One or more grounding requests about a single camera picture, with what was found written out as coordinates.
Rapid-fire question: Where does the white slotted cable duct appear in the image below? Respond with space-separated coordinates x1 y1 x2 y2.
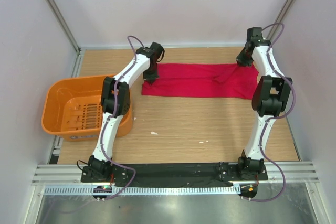
44 185 240 196

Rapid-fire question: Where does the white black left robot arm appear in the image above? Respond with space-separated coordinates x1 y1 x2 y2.
81 42 165 182

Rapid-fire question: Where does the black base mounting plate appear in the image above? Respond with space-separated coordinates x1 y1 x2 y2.
80 161 268 188

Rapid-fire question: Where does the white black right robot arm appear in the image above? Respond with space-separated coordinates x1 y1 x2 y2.
236 27 294 180

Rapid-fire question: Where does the red t shirt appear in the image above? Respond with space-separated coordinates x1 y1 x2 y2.
141 63 259 100

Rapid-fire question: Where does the aluminium frame rail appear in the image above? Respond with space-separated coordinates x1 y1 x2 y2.
32 162 319 188

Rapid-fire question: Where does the orange plastic basket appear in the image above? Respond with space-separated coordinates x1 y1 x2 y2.
41 73 133 142

